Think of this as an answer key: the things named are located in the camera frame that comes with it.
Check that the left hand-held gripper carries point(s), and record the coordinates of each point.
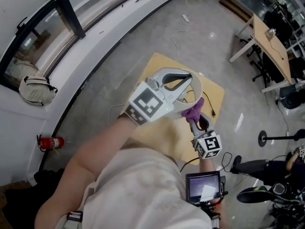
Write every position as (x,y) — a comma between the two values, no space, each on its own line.
(147,102)

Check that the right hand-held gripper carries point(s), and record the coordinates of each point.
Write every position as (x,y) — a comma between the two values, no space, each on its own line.
(208,145)

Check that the purple cloth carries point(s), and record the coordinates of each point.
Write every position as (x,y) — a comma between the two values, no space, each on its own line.
(193,112)

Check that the white table lamp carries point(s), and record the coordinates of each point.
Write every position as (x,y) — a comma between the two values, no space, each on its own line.
(178,112)

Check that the person's left forearm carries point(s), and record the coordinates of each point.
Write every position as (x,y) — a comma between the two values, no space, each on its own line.
(104,142)

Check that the person's right forearm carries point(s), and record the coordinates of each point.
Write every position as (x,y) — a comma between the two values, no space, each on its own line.
(206,164)

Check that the wooden desk with white legs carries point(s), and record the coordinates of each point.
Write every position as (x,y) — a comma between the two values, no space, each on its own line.
(264,39)

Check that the low wooden table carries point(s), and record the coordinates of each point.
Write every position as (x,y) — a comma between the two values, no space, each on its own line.
(155,63)

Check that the small black monitor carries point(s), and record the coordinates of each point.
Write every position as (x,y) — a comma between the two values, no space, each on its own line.
(202,187)

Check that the black light stand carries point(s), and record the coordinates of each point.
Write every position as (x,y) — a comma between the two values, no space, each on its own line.
(262,138)

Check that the white power strip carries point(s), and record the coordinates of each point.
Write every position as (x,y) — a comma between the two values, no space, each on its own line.
(186,18)

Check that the black office chair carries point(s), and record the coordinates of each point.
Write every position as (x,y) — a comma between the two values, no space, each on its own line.
(252,49)
(274,68)

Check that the black low chair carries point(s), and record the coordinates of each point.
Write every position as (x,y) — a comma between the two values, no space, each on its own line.
(252,195)

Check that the person in white shirt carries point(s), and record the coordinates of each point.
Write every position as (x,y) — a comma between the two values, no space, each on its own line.
(143,192)

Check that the wooden step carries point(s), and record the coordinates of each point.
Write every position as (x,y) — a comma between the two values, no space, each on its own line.
(234,6)

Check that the silver kettle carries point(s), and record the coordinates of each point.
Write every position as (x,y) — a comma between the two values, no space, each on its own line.
(271,33)

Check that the red fire extinguisher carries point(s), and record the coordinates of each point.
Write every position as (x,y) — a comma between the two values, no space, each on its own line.
(52,142)

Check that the beige backpack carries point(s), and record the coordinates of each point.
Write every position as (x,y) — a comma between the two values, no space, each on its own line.
(35,90)

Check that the black bag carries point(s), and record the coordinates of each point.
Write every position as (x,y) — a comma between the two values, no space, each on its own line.
(28,199)

